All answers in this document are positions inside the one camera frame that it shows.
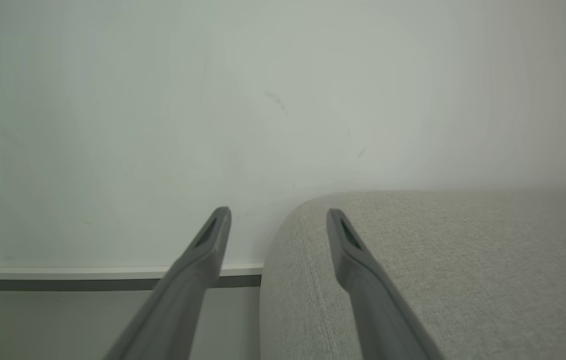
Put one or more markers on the light grey fabric sofa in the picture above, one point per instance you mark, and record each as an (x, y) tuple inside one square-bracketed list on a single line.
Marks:
[(463, 280)]

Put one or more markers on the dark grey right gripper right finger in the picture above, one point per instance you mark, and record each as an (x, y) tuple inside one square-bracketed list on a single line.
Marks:
[(373, 300)]

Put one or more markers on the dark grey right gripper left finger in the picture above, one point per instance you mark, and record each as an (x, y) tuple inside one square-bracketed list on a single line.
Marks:
[(182, 290)]

